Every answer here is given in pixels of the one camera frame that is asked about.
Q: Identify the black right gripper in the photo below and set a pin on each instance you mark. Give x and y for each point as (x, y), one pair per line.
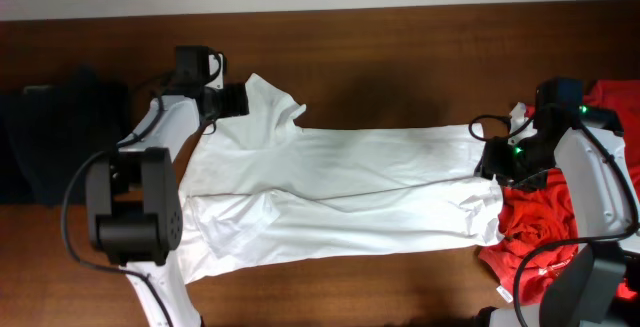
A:
(498, 162)

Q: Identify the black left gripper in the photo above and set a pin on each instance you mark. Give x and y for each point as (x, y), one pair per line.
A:
(235, 100)

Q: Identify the red printed t-shirt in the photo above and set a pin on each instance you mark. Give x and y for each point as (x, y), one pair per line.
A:
(529, 220)

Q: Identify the white t-shirt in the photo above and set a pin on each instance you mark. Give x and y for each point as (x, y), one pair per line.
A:
(260, 190)

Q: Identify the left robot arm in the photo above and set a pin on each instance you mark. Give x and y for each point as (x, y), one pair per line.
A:
(134, 212)

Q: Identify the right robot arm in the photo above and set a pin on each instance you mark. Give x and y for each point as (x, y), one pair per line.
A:
(587, 145)

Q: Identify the folded black clothes stack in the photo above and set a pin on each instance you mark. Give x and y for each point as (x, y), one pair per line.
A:
(48, 132)

